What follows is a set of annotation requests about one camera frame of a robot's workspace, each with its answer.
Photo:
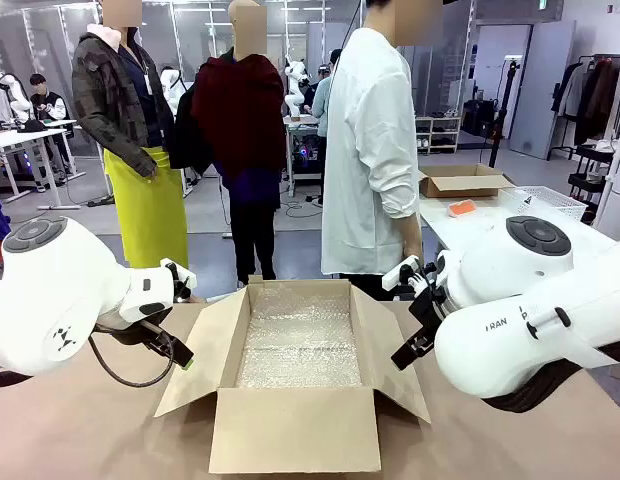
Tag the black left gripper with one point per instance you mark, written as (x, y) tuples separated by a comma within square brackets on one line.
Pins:
[(157, 337)]

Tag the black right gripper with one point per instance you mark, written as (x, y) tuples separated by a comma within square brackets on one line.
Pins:
[(427, 315)]

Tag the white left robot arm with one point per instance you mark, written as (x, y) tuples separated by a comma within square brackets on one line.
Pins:
[(55, 295)]

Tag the person's right forearm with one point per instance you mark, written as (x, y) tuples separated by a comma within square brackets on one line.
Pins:
[(410, 230)]

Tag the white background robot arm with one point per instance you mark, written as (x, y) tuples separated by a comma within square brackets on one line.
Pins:
[(10, 97), (296, 87), (171, 87)]

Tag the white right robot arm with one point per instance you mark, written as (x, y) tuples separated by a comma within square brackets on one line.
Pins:
[(530, 320)]

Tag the person's right hand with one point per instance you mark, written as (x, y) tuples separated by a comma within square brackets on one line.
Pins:
[(413, 251)]

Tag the clear bubble wrap sheet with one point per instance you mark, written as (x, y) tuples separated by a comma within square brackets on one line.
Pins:
[(300, 340)]

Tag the white side table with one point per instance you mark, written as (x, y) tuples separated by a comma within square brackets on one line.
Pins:
[(460, 232)]

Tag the large open cardboard box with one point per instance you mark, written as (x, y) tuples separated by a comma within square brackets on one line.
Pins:
[(295, 430)]

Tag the orange rectangular pad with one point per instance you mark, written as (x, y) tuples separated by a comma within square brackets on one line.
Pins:
[(462, 209)]

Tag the small open cardboard box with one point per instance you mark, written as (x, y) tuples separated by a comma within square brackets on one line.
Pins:
[(460, 182)]

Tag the white plastic mesh basket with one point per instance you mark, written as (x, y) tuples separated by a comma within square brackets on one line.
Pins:
[(545, 202)]

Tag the person in white coat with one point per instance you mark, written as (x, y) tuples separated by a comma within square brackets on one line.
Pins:
[(365, 150)]

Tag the mannequin camo jacket yellow skirt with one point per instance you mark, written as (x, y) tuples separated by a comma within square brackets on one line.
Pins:
[(135, 150)]

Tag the white shoe shelf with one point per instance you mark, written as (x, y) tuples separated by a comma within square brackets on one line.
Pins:
[(437, 135)]

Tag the white desk with computer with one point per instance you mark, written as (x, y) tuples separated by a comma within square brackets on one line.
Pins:
[(304, 150)]

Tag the mannequin dark red shawl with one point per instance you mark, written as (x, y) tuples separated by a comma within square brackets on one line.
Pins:
[(240, 130)]

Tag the black suitcases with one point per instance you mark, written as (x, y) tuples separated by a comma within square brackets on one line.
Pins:
[(480, 117)]

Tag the black utility cart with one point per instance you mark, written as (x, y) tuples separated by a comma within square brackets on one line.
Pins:
[(592, 175)]

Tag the person in teal shirt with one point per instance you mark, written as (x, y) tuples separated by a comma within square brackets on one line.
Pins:
[(322, 110)]

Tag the white cabinet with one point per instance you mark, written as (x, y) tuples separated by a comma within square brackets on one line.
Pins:
[(615, 190)]

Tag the white office desk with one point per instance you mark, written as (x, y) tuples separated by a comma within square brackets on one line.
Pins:
[(25, 145)]

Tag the person in black white jacket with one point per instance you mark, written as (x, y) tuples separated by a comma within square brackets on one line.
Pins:
[(47, 107)]

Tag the black clothes rack with garments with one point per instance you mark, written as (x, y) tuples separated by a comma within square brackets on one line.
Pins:
[(590, 100)]

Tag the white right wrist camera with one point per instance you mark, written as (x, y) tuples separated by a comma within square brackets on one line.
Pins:
[(400, 274)]

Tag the black camera tripod stand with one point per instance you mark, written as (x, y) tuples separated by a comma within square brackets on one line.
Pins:
[(505, 110)]

